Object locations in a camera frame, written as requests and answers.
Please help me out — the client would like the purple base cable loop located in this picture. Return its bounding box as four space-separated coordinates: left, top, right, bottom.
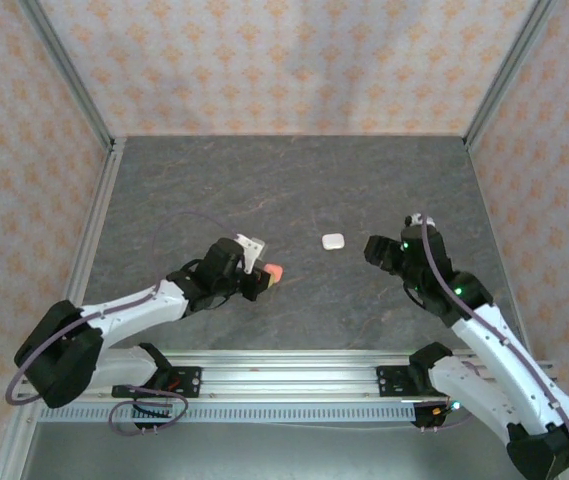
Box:
107 388 189 436

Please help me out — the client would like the aluminium frame post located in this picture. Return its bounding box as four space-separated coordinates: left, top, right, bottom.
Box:
17 0 116 149
463 0 559 146

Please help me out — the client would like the perforated metal cable tray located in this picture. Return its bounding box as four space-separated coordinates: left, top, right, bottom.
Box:
37 402 418 425

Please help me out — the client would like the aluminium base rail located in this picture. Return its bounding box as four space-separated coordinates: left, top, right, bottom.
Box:
18 349 558 401

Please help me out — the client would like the aluminium table edge profile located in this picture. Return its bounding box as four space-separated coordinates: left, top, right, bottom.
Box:
465 139 533 351
0 138 128 480

